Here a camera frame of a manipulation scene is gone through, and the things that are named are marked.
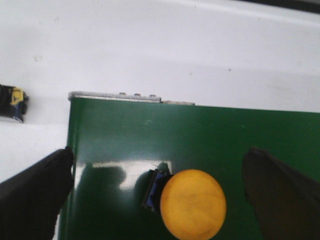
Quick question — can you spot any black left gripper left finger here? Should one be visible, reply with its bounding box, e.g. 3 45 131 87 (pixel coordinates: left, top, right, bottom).
0 147 74 240

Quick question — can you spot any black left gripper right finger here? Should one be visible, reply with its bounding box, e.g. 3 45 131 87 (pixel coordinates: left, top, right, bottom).
242 147 320 240

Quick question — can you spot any green conveyor belt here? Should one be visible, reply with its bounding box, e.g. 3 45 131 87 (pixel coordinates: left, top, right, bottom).
58 97 320 240

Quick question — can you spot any button switch lying on table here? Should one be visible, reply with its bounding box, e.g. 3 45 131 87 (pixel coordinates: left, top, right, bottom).
0 84 29 123

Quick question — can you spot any aluminium conveyor frame rail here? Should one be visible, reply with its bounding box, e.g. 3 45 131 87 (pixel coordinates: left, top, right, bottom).
67 91 196 106

